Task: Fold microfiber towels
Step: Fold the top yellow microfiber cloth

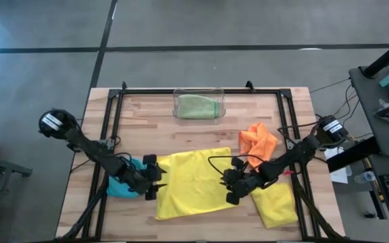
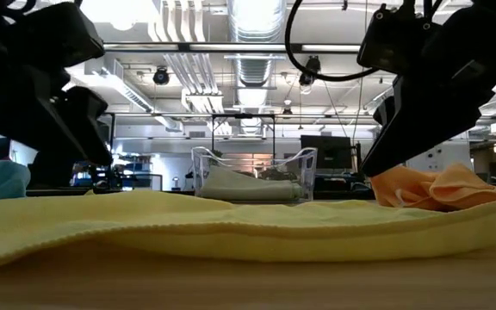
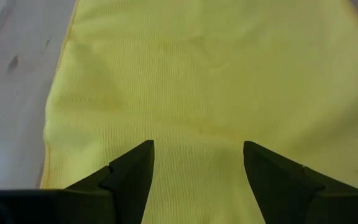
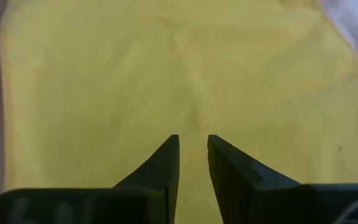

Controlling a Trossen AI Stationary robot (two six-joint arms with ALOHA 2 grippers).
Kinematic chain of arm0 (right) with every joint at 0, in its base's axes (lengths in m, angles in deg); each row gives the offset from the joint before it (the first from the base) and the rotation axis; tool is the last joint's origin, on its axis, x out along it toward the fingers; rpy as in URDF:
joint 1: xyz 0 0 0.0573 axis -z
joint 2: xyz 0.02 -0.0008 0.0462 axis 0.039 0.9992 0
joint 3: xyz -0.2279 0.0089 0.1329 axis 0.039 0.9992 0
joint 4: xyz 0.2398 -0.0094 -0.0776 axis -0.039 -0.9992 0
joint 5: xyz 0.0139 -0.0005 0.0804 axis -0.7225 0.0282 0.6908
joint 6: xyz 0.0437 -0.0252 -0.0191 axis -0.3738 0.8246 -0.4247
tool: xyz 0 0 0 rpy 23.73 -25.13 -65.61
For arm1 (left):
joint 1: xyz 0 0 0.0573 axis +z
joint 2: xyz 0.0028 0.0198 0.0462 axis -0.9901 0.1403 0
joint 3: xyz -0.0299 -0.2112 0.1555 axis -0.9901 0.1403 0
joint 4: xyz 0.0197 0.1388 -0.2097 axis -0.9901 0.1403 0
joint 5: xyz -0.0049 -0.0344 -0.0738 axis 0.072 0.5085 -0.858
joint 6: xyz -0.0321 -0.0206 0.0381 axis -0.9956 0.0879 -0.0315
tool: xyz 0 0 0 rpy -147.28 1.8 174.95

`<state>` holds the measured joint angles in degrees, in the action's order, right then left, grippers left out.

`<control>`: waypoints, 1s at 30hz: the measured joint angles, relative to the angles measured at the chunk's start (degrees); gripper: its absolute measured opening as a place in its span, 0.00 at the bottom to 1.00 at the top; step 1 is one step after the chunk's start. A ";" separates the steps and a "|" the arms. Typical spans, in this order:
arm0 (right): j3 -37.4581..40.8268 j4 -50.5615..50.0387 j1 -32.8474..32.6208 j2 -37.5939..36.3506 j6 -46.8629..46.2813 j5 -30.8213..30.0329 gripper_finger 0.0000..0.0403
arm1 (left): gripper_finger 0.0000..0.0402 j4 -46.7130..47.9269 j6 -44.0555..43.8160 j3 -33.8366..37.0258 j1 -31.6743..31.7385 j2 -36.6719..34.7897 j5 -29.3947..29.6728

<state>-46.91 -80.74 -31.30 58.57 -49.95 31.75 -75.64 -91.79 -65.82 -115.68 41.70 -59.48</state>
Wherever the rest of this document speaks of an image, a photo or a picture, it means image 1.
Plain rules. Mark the teal box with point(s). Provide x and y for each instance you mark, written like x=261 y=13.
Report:
x=388 y=80

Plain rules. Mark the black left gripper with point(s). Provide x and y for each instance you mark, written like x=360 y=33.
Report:
x=145 y=179

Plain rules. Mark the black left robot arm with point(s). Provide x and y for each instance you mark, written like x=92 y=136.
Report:
x=90 y=148

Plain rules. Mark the blue microfiber towel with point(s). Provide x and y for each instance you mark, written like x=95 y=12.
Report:
x=117 y=190

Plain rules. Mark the grey side table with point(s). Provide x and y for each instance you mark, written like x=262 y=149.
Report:
x=366 y=111

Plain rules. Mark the green microfiber towel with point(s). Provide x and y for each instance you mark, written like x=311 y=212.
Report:
x=198 y=107

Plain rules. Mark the black aluminium frame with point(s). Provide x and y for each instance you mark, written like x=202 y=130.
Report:
x=147 y=91

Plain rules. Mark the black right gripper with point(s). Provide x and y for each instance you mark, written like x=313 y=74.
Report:
x=240 y=184

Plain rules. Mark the black pole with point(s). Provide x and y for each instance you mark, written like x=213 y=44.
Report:
x=388 y=55

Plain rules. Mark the clear plastic bin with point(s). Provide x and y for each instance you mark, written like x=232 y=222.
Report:
x=222 y=101

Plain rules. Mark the black clamp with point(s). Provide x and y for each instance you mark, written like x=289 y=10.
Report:
x=249 y=86
x=124 y=86

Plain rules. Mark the orange microfiber towel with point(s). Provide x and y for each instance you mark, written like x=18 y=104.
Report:
x=258 y=138

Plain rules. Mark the small black floor object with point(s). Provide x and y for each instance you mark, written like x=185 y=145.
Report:
x=370 y=215

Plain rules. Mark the white paper sheet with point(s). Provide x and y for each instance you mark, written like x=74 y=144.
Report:
x=341 y=175

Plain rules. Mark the clear plastic bottle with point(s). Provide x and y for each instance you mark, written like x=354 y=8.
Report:
x=366 y=177

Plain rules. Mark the yellow microfiber towel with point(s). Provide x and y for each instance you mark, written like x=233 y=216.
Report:
x=279 y=209
x=191 y=185

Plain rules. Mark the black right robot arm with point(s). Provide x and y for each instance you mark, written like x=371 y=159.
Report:
x=292 y=155

